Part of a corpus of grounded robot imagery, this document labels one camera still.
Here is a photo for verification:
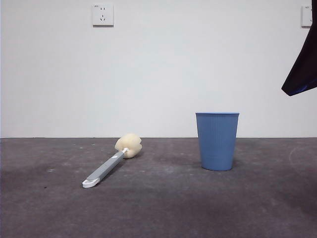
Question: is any blue ribbed plastic cup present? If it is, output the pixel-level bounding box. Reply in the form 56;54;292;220
195;112;240;172

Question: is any cup brush with sponge head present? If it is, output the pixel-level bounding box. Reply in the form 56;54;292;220
82;133;143;189

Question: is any white wall socket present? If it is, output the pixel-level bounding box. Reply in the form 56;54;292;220
92;3;115;27
301;5;313;28

